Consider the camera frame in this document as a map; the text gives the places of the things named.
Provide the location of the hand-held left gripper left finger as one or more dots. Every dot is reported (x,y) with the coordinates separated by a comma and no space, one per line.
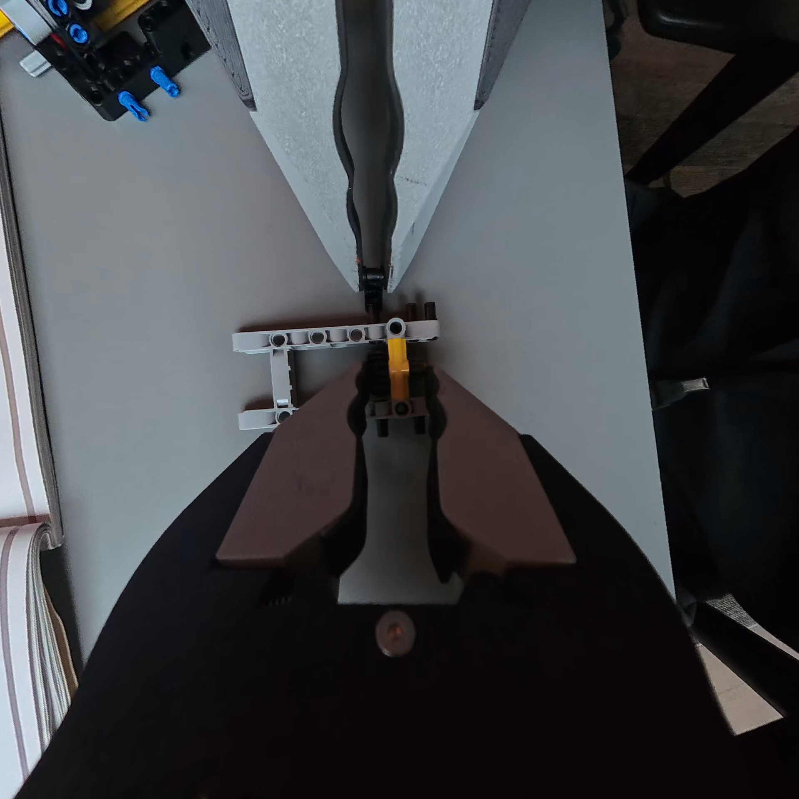
(293,493)

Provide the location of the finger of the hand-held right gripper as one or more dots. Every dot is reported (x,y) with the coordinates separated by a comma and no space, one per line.
(287,75)
(437,75)

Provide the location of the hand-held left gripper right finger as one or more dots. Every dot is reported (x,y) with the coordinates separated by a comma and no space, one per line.
(499,493)

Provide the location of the grey lego frame assembly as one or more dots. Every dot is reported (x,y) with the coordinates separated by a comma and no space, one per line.
(256,342)

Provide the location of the small black lego connector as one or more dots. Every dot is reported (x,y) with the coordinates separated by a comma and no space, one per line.
(373,276)

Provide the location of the partly built lego model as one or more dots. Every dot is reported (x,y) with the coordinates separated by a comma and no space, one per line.
(112,56)

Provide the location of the lego instruction booklet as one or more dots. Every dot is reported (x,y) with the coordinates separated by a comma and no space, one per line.
(25,624)

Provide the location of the black office chair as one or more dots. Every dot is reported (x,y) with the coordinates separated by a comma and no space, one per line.
(718,19)

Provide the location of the person's dark clothing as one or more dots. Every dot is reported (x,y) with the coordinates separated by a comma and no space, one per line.
(736,312)

